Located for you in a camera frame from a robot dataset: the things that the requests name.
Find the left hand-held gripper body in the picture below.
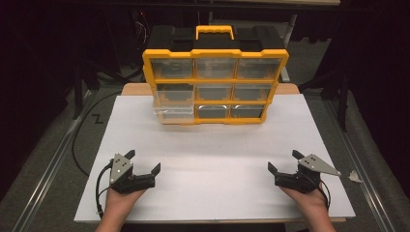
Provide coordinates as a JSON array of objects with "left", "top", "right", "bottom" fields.
[{"left": 108, "top": 153, "right": 157, "bottom": 195}]

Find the clear plastic drawer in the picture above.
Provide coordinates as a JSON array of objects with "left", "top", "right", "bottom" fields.
[{"left": 152, "top": 89, "right": 196, "bottom": 121}]

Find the crumpled white paper scrap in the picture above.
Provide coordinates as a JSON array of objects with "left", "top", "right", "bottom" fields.
[{"left": 347, "top": 169, "right": 364, "bottom": 185}]

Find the person's left hand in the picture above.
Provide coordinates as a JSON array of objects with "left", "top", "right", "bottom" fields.
[{"left": 103, "top": 188, "right": 147, "bottom": 218}]

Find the metal floor rail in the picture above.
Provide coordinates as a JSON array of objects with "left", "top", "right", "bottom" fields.
[
  {"left": 12, "top": 89, "right": 93, "bottom": 232},
  {"left": 323, "top": 99, "right": 390, "bottom": 232}
]

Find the black stand leg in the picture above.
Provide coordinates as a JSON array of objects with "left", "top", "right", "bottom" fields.
[
  {"left": 337, "top": 72, "right": 352, "bottom": 132},
  {"left": 73, "top": 59, "right": 85, "bottom": 121}
]

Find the white table cover sheet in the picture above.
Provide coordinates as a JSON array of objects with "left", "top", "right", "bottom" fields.
[{"left": 73, "top": 93, "right": 357, "bottom": 224}]

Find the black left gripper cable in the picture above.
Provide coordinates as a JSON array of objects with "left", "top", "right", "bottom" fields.
[{"left": 95, "top": 161, "right": 114, "bottom": 220}]

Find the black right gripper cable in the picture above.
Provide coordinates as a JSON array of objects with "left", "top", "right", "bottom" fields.
[{"left": 316, "top": 181, "right": 332, "bottom": 211}]

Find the long black floor cable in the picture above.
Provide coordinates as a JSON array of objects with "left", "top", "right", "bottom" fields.
[{"left": 71, "top": 91, "right": 123, "bottom": 179}]

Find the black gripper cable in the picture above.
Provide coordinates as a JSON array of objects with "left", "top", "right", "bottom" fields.
[
  {"left": 95, "top": 161, "right": 114, "bottom": 220},
  {"left": 316, "top": 181, "right": 332, "bottom": 211}
]

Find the set of closed transparent drawers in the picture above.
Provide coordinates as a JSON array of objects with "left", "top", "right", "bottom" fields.
[{"left": 151, "top": 57, "right": 282, "bottom": 120}]

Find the person's right hand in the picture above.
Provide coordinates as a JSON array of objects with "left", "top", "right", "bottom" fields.
[{"left": 279, "top": 185, "right": 329, "bottom": 219}]

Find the yellow and black organizer cabinet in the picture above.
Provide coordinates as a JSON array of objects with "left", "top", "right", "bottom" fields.
[{"left": 141, "top": 24, "right": 290, "bottom": 126}]

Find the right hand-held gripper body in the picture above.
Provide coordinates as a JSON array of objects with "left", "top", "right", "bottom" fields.
[{"left": 274, "top": 153, "right": 342, "bottom": 194}]

